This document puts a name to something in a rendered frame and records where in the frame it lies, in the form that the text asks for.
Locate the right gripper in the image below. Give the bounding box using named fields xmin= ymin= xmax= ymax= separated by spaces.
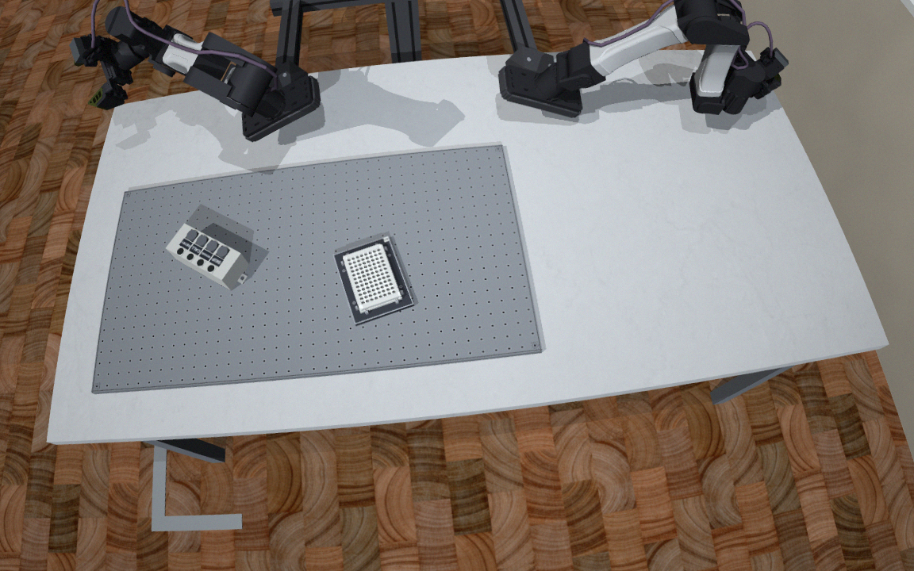
xmin=87 ymin=35 xmax=145 ymax=110

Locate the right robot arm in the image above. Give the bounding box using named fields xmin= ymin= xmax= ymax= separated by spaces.
xmin=69 ymin=6 xmax=313 ymax=137

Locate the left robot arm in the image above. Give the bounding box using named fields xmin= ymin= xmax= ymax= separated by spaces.
xmin=505 ymin=0 xmax=789 ymax=115

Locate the white operator panel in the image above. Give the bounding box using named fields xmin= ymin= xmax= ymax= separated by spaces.
xmin=166 ymin=223 xmax=249 ymax=291

